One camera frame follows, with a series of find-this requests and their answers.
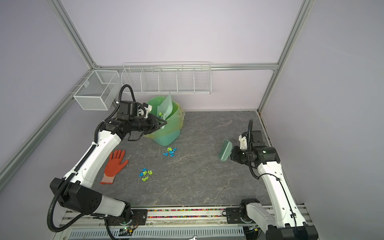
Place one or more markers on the aluminium front rail frame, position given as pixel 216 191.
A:
pixel 172 223

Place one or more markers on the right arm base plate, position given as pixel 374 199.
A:
pixel 234 216

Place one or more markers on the green trash bin with bag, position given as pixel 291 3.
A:
pixel 171 131

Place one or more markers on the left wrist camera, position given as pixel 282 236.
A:
pixel 143 110

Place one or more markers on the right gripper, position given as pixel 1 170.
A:
pixel 235 154

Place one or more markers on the paper scrap cluster far left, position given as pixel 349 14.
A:
pixel 145 174

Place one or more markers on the green plastic dustpan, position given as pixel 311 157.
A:
pixel 166 107

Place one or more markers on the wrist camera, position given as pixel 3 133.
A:
pixel 243 142
pixel 143 110

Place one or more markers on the red rubber glove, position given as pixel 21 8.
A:
pixel 114 166

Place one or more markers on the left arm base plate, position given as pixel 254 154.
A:
pixel 138 217

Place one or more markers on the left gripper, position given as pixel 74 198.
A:
pixel 154 124

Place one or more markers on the small white mesh basket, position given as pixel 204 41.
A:
pixel 99 90

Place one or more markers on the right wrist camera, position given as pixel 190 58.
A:
pixel 243 142

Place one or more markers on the long white wire basket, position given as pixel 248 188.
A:
pixel 168 77

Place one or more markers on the paper scrap cluster near bin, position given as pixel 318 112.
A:
pixel 170 152

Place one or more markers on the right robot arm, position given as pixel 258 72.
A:
pixel 287 222

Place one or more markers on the green hand brush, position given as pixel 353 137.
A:
pixel 225 150

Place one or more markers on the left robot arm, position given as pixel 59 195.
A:
pixel 74 192

